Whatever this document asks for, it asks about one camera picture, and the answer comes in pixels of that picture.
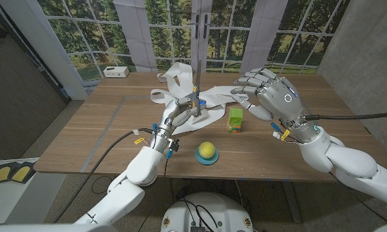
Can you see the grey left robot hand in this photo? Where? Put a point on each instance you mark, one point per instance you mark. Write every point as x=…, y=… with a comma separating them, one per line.
x=169, y=119

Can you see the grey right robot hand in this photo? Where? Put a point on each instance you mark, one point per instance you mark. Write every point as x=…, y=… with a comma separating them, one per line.
x=283, y=100

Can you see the white receipt paper strip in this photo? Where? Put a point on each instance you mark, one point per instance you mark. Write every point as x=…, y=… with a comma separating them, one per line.
x=180, y=77

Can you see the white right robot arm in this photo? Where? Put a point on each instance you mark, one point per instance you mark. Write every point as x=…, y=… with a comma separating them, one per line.
x=351, y=164

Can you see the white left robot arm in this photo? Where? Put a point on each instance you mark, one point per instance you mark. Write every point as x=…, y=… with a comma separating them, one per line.
x=122, y=196

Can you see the yellow tennis ball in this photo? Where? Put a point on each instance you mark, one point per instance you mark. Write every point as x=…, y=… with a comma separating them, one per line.
x=207, y=149

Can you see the small blue plate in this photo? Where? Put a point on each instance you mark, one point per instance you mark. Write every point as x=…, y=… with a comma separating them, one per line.
x=206, y=162

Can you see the green cube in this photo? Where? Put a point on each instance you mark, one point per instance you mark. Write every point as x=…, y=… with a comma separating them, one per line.
x=235, y=116

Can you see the multicoloured puzzle cube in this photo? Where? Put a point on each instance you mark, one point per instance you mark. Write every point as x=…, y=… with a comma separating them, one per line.
x=233, y=129

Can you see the white socket box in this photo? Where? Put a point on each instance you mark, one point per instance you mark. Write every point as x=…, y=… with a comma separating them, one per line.
x=116, y=71

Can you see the printed window forest backdrop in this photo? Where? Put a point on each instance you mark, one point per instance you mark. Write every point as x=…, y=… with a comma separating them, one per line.
x=228, y=42

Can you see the grey table leg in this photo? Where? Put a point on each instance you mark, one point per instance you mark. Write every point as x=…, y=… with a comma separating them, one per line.
x=292, y=201

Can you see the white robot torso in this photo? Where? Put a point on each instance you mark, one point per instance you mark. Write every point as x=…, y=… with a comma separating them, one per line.
x=225, y=209

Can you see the white floor platform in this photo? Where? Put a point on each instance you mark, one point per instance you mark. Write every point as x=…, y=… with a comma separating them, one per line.
x=35, y=187

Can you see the dark brown door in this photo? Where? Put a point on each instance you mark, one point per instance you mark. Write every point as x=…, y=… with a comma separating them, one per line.
x=19, y=96

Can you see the yellow black foot pedal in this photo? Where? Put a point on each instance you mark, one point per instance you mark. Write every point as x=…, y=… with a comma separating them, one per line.
x=0, y=174
x=23, y=172

